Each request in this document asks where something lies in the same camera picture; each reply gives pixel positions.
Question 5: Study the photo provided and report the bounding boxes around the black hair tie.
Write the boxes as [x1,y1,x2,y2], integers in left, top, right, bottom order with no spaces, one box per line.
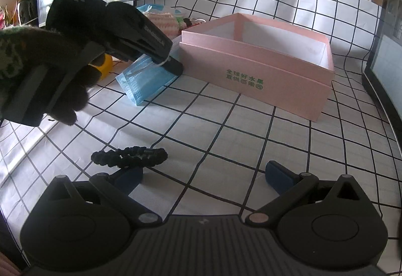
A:
[91,146,169,169]

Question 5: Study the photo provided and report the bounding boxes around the pink cardboard box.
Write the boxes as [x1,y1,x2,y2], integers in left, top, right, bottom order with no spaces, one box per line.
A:
[178,13,336,122]

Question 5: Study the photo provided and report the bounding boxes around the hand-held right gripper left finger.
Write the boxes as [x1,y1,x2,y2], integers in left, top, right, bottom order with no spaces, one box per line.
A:
[41,165,161,228]

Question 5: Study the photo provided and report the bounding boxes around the person's left hand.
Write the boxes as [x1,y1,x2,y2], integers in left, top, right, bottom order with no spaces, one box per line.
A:
[19,26,103,126]

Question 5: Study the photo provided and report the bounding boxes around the blue face mask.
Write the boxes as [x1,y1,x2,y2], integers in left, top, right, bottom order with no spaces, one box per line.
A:
[116,54,176,106]

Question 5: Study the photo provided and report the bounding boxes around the white black checked tablecloth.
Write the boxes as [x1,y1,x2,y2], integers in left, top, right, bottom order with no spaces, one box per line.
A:
[0,0,399,268]

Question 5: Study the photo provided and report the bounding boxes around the person's left forearm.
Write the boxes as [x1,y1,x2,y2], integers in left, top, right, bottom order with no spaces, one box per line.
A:
[0,26,35,82]

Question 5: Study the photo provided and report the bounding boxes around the pink knitted plush item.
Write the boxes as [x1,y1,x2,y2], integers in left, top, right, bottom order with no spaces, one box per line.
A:
[143,11,183,40]

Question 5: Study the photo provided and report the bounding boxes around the light blue cloth item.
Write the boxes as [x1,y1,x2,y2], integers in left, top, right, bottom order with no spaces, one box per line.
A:
[136,4,166,15]

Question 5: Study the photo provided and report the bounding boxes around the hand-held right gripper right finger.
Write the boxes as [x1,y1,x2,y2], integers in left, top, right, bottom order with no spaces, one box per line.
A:
[244,160,367,227]

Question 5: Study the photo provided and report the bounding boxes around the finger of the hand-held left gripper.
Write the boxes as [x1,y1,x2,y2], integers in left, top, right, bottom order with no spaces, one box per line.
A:
[161,54,184,76]

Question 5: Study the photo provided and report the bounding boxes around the black rounded object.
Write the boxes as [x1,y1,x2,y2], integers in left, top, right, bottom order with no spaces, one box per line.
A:
[18,0,39,27]

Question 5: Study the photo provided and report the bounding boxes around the yellow plastic toy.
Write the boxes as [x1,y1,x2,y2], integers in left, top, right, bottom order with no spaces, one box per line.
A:
[91,54,113,79]

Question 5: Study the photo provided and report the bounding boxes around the black framed panel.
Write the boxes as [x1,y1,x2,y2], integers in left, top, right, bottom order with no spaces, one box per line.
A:
[362,34,402,139]

